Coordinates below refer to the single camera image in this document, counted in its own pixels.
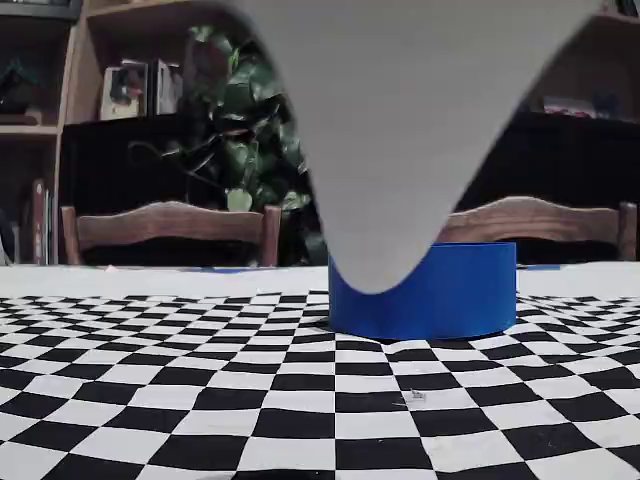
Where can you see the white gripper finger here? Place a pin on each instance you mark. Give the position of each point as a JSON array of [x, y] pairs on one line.
[[400, 125]]

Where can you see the flat red white box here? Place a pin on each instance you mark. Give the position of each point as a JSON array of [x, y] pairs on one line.
[[565, 107]]

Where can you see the blue round box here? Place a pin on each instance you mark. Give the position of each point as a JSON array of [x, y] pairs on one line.
[[450, 300]]

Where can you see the white upright box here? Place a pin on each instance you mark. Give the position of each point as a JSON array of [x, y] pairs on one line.
[[167, 87]]

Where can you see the white framed picture box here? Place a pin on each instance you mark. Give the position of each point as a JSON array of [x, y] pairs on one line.
[[125, 92]]

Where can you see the black flat box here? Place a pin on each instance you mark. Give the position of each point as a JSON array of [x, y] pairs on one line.
[[35, 7]]

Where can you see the green leafy houseplant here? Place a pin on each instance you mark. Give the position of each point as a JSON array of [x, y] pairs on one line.
[[250, 150]]

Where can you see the brown wooden chair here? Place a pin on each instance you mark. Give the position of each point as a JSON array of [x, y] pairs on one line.
[[170, 222], [530, 220]]

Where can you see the blue tape strip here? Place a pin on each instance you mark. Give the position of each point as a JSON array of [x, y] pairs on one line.
[[225, 270], [542, 267]]

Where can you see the dark red plant pot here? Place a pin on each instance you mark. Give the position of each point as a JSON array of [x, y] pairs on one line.
[[207, 65]]

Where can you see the light wooden bookshelf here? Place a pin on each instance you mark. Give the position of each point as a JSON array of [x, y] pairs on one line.
[[130, 35]]

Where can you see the black cabinet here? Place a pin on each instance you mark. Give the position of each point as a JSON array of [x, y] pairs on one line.
[[110, 165]]

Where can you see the thin light books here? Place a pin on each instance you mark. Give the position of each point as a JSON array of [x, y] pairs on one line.
[[51, 230]]

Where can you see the white mat with checkered print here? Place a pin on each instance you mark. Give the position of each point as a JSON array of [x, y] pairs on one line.
[[150, 400]]

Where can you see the brown upright book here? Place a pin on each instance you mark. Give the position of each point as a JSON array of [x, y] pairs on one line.
[[39, 225]]

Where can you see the dark green figurine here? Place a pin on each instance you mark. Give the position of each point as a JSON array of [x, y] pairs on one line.
[[17, 87]]

